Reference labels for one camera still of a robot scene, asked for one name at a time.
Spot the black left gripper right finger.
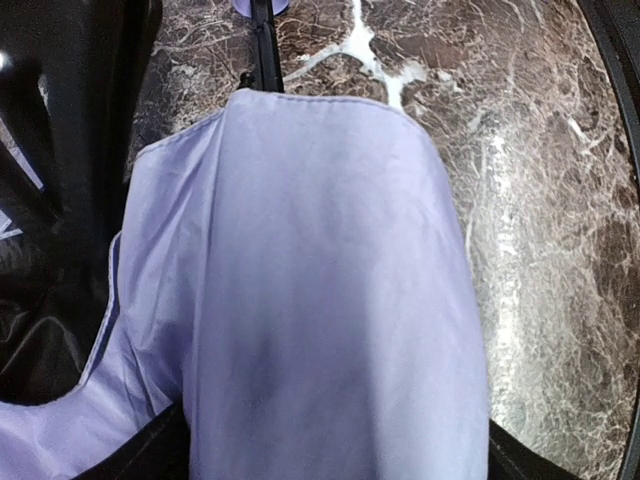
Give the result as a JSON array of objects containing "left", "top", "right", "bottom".
[{"left": 488, "top": 420, "right": 579, "bottom": 480}]

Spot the lavender and black folding umbrella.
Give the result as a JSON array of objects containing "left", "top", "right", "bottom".
[{"left": 1, "top": 1, "right": 489, "bottom": 479}]

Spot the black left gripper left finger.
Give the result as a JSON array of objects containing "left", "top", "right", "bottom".
[{"left": 76, "top": 404, "right": 190, "bottom": 480}]

